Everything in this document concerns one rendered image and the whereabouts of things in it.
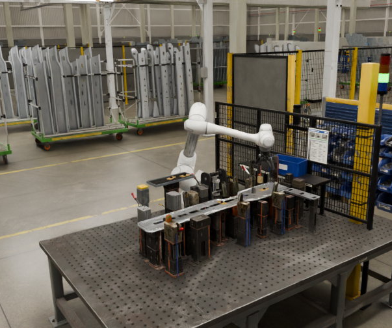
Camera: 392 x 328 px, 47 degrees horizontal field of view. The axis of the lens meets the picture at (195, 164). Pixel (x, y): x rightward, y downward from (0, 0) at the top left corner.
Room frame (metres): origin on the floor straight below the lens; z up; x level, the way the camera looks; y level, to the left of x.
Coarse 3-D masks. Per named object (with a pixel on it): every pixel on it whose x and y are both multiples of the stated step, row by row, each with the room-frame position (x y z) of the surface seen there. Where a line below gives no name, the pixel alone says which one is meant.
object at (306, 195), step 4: (292, 188) 3.49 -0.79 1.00; (288, 192) 3.41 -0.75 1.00; (292, 192) 3.40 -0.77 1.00; (296, 192) 3.40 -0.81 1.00; (300, 192) 3.39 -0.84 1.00; (304, 192) 3.39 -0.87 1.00; (300, 196) 3.31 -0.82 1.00; (304, 196) 3.30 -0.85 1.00; (308, 196) 3.30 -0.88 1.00; (312, 196) 3.30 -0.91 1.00; (316, 196) 3.30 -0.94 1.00
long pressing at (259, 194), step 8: (264, 184) 3.61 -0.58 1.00; (272, 184) 3.60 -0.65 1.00; (240, 192) 3.42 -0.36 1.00; (248, 192) 3.42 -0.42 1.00; (256, 192) 3.41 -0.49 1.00; (264, 192) 3.41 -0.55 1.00; (216, 200) 3.24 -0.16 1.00; (224, 200) 3.24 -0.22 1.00; (232, 200) 3.23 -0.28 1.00; (248, 200) 3.24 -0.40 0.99; (184, 208) 3.08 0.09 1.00; (192, 208) 3.09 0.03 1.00; (200, 208) 3.08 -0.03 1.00; (208, 208) 3.08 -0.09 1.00; (216, 208) 3.08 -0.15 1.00; (224, 208) 3.09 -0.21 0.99; (160, 216) 2.94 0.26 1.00; (176, 216) 2.94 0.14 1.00; (184, 216) 2.94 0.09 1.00; (192, 216) 2.94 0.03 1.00; (144, 224) 2.81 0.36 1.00; (152, 224) 2.81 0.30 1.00; (160, 224) 2.81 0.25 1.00; (152, 232) 2.70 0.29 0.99
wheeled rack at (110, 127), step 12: (24, 72) 9.77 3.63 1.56; (36, 72) 8.99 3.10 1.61; (108, 72) 10.31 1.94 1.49; (36, 84) 8.98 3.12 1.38; (108, 84) 10.70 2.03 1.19; (36, 132) 9.47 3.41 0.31; (72, 132) 9.39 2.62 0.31; (84, 132) 9.52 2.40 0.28; (96, 132) 9.54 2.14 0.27; (108, 132) 9.68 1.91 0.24; (120, 132) 9.88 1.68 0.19; (48, 144) 9.09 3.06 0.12
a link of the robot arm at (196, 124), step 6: (186, 120) 3.52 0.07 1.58; (192, 120) 3.50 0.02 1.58; (198, 120) 3.50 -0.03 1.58; (204, 120) 3.54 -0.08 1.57; (186, 126) 3.49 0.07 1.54; (192, 126) 3.47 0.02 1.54; (198, 126) 3.46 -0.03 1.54; (204, 126) 3.47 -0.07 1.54; (192, 132) 3.49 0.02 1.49; (198, 132) 3.47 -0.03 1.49; (204, 132) 3.47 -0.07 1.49
